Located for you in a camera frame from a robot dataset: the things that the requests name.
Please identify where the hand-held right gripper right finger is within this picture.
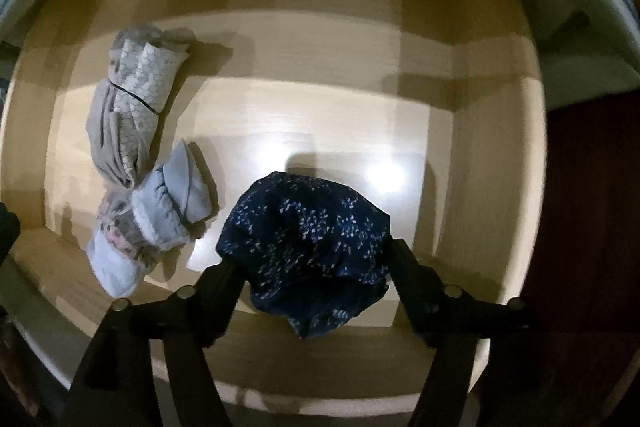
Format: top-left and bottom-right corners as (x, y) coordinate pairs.
(382, 237), (531, 427)

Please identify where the navy floral underwear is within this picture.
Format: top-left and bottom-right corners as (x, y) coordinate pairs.
(215, 171), (392, 340)

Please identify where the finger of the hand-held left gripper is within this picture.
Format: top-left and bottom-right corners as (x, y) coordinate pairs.
(0, 202), (22, 268)

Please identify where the pink-flowered white sock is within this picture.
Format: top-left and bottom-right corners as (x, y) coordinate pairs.
(86, 139), (215, 299)

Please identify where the beige knotted sock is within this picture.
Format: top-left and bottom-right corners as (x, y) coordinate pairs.
(85, 24), (193, 190)

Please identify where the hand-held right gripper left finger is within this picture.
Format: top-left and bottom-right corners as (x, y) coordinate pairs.
(60, 259), (248, 427)

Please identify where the round wooden bowl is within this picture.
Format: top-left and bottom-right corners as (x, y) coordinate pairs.
(0, 0), (640, 413)

